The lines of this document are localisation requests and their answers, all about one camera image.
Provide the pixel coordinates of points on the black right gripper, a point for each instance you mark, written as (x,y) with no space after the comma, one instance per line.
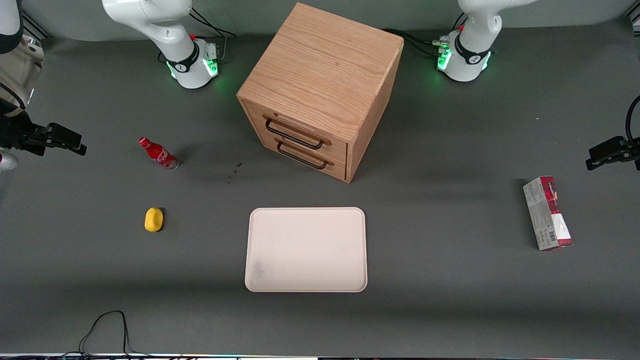
(15,131)

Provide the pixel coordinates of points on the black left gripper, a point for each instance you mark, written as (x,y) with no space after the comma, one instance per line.
(631,148)

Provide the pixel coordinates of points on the red coke bottle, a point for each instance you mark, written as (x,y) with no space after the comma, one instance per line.
(159,154)

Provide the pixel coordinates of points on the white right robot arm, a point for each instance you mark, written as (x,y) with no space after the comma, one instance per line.
(185,55)

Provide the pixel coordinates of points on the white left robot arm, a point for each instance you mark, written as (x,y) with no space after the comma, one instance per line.
(467,55)

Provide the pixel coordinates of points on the red tartan cardboard box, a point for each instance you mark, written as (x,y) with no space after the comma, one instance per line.
(547,215)

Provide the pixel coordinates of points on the yellow lemon-shaped object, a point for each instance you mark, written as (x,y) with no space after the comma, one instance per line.
(154,220)

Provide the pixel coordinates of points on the wooden drawer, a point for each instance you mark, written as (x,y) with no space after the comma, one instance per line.
(332,167)
(310,132)

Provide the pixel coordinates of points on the white cutting board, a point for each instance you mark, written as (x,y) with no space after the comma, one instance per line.
(306,250)

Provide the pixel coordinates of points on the wooden drawer cabinet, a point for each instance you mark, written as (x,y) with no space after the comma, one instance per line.
(325,65)

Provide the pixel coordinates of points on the aluminium frame profile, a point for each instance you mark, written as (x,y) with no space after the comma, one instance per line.
(634,19)
(35,27)

